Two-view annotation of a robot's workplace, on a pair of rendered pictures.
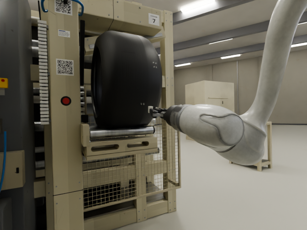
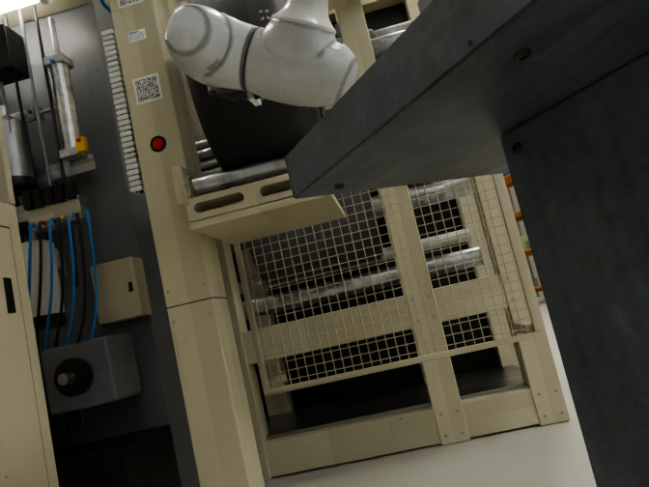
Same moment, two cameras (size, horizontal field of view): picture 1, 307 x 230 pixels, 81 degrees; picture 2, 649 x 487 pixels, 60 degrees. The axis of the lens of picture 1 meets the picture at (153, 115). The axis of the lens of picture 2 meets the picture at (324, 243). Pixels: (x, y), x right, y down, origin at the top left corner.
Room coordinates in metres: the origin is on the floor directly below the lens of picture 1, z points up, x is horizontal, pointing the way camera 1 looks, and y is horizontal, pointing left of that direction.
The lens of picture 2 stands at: (-0.17, -0.69, 0.50)
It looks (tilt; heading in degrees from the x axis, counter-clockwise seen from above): 7 degrees up; 33
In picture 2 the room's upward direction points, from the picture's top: 13 degrees counter-clockwise
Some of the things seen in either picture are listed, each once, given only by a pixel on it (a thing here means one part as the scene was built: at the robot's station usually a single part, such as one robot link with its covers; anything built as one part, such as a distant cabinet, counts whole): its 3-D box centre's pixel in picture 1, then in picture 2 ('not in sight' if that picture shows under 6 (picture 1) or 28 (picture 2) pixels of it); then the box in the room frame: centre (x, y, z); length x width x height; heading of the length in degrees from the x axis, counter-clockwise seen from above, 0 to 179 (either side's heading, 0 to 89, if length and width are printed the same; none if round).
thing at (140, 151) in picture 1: (115, 147); (275, 218); (1.04, 0.22, 0.80); 0.37 x 0.36 x 0.02; 26
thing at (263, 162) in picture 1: (249, 143); not in sight; (3.25, -1.73, 0.40); 0.60 x 0.35 x 0.80; 28
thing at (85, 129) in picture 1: (82, 131); (207, 198); (0.97, 0.38, 0.90); 0.40 x 0.03 x 0.10; 26
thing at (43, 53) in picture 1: (44, 73); (126, 111); (0.85, 0.51, 1.19); 0.05 x 0.04 x 0.48; 26
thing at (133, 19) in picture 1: (119, 19); not in sight; (1.37, 0.25, 1.71); 0.61 x 0.25 x 0.15; 116
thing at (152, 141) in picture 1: (122, 144); (260, 196); (0.92, 0.16, 0.83); 0.36 x 0.09 x 0.06; 116
